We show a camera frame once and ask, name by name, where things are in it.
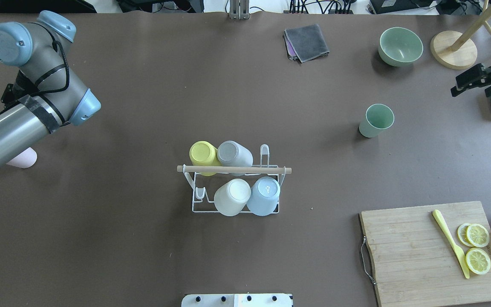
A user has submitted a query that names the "round wooden stand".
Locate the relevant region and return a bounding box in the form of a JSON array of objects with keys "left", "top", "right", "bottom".
[{"left": 429, "top": 0, "right": 491, "bottom": 70}]

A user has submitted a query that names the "lemon slice front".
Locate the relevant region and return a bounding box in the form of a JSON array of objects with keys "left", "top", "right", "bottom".
[{"left": 465, "top": 223, "right": 490, "bottom": 248}]

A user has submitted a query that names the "lemon slice behind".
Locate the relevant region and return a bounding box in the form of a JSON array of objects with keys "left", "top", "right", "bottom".
[{"left": 456, "top": 223, "right": 474, "bottom": 247}]

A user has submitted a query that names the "white wire cup rack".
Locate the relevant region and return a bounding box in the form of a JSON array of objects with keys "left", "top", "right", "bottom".
[{"left": 177, "top": 144, "right": 292, "bottom": 214}]

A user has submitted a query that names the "green cup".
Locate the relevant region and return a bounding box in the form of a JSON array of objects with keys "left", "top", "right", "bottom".
[{"left": 358, "top": 104, "right": 394, "bottom": 138}]

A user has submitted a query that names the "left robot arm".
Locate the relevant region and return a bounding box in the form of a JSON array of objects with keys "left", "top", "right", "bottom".
[{"left": 0, "top": 11, "right": 101, "bottom": 167}]

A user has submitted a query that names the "pink cup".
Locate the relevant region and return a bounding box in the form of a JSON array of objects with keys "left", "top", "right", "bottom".
[{"left": 6, "top": 147, "right": 38, "bottom": 169}]

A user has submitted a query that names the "aluminium frame post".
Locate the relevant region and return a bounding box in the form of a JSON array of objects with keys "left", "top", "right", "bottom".
[{"left": 228, "top": 0, "right": 251, "bottom": 20}]

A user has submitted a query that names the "yellow cup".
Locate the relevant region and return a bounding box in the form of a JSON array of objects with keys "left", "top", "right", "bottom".
[{"left": 189, "top": 141, "right": 222, "bottom": 166}]

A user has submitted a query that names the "lemon slice top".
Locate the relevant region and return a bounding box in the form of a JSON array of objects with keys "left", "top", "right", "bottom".
[{"left": 465, "top": 247, "right": 491, "bottom": 275}]

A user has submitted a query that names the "light blue cup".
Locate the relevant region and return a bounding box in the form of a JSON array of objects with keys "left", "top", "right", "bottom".
[{"left": 247, "top": 177, "right": 280, "bottom": 216}]

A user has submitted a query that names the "grey cup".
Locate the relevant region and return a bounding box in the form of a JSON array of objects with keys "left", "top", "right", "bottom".
[{"left": 217, "top": 140, "right": 253, "bottom": 167}]

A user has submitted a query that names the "purple cloth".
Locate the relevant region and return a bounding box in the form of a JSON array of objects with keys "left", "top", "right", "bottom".
[{"left": 283, "top": 34, "right": 298, "bottom": 61}]

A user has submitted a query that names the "white cup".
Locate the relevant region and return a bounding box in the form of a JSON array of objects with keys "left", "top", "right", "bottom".
[{"left": 214, "top": 179, "right": 251, "bottom": 217}]

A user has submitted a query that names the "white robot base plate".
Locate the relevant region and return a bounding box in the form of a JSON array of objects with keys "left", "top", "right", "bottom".
[{"left": 181, "top": 293, "right": 294, "bottom": 307}]

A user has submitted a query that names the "bamboo cutting board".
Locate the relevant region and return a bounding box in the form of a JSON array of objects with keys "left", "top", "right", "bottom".
[{"left": 360, "top": 201, "right": 491, "bottom": 307}]

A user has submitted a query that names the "lemon slice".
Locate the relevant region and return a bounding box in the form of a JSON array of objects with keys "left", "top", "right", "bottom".
[
  {"left": 456, "top": 223, "right": 474, "bottom": 247},
  {"left": 465, "top": 247, "right": 491, "bottom": 275},
  {"left": 465, "top": 223, "right": 490, "bottom": 248}
]

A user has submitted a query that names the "grey folded cloth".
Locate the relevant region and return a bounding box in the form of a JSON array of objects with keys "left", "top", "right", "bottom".
[{"left": 284, "top": 23, "right": 330, "bottom": 64}]

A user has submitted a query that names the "green bowl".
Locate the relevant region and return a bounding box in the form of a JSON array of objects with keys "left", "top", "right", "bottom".
[{"left": 378, "top": 27, "right": 424, "bottom": 67}]

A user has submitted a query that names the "yellow plastic knife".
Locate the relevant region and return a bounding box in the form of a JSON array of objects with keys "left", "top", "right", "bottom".
[{"left": 432, "top": 209, "right": 470, "bottom": 279}]

